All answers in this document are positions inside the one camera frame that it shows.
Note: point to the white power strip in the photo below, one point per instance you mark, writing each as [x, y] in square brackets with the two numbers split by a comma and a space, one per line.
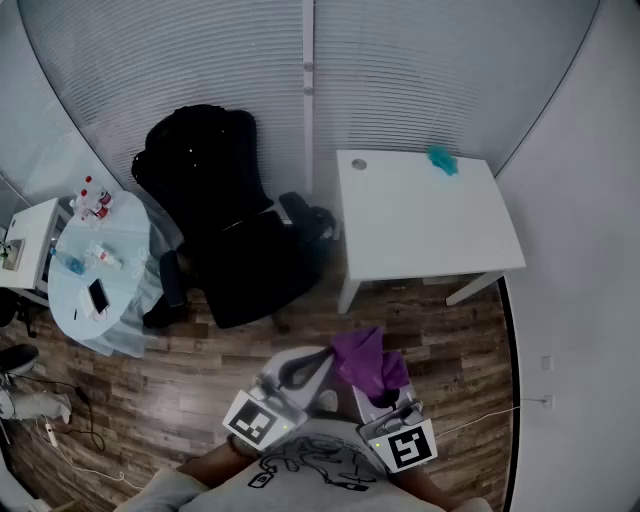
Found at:
[51, 434]

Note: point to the person's right forearm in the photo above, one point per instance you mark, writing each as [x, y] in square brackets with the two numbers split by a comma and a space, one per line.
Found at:
[420, 487]

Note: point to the grey printed t-shirt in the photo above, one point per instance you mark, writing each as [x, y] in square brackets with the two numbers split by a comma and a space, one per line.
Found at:
[310, 495]

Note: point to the white square table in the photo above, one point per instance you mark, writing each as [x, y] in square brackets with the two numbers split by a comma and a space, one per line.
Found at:
[425, 220]

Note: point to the white cabinet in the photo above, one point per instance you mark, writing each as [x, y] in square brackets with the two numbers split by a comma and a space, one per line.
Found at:
[35, 235]

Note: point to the small clear bottle red label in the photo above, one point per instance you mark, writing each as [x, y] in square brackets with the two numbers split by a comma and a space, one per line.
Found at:
[105, 255]

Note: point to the person's left forearm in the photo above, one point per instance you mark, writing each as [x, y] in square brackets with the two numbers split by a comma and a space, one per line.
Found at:
[215, 465]

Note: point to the blue label water bottle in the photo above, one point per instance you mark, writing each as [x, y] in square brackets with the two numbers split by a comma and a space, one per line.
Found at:
[72, 262]

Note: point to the dark teal bag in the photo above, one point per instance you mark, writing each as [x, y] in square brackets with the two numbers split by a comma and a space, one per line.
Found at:
[325, 220]

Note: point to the black office chair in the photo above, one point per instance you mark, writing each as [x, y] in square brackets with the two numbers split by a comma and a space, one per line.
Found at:
[250, 270]

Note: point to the red label water bottle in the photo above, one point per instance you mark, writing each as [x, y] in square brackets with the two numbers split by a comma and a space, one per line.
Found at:
[100, 212]
[103, 197]

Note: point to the black smartphone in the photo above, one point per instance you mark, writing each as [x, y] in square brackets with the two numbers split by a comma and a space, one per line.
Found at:
[99, 295]

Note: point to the purple cloth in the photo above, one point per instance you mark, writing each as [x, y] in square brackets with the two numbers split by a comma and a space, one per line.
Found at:
[365, 360]

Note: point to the clear plastic bottle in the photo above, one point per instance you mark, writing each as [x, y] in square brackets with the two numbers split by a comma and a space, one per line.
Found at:
[77, 206]

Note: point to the teal cloth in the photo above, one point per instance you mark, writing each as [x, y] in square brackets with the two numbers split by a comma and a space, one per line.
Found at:
[442, 160]

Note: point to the round light-blue table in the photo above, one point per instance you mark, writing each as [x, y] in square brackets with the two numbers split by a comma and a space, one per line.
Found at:
[120, 235]

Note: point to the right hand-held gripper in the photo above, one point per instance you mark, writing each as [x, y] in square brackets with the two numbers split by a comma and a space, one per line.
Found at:
[407, 447]

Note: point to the black jacket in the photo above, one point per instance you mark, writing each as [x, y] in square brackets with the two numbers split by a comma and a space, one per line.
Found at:
[200, 150]

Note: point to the small potted plant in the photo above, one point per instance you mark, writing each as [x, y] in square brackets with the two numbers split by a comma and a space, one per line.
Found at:
[10, 255]

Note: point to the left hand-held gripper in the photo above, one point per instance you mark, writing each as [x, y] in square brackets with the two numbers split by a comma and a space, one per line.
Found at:
[250, 420]

